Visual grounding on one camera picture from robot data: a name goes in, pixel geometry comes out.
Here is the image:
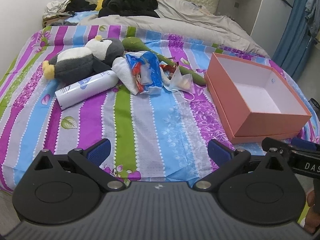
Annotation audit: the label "white folded tissue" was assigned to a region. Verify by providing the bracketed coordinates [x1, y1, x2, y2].
[111, 57, 138, 95]

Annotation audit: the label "green plush stick toy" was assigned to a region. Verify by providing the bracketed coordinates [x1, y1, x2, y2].
[122, 37, 206, 87]

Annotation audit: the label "blue face mask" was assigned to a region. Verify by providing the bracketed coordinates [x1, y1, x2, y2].
[161, 68, 195, 101]

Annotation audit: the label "hanging denim clothes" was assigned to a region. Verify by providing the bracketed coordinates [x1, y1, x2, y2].
[305, 0, 319, 39]

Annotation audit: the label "colourful striped bedsheet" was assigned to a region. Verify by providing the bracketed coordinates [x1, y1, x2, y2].
[0, 24, 320, 194]

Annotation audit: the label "penguin plush toy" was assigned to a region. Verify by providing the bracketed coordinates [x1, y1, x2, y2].
[42, 35, 125, 85]

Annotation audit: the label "dark red snack packet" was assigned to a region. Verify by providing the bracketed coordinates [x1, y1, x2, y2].
[159, 62, 179, 80]

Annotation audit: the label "white cylindrical bottle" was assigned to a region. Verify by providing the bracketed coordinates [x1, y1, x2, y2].
[55, 70, 119, 110]

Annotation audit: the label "person's right hand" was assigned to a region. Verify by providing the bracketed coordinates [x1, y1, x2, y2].
[304, 190, 320, 233]

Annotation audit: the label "white crumpled cloth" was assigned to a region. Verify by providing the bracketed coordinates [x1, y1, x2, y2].
[42, 1, 66, 19]

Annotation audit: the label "grey wardrobe cabinet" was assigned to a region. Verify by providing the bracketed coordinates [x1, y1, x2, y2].
[216, 0, 295, 57]

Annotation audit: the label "blue tissue pack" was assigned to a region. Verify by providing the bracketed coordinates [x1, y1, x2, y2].
[125, 51, 163, 95]

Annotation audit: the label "clear plastic snack bag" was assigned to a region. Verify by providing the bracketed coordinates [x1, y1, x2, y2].
[169, 67, 194, 93]

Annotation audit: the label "black clothes pile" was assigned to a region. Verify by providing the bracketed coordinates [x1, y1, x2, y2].
[98, 0, 160, 18]

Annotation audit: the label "blue curtain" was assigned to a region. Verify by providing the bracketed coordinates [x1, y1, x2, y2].
[272, 0, 319, 81]

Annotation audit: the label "pink cardboard box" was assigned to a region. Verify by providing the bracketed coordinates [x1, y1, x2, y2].
[204, 53, 311, 144]

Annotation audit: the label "grey duvet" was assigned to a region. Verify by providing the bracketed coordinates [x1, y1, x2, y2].
[78, 0, 269, 57]

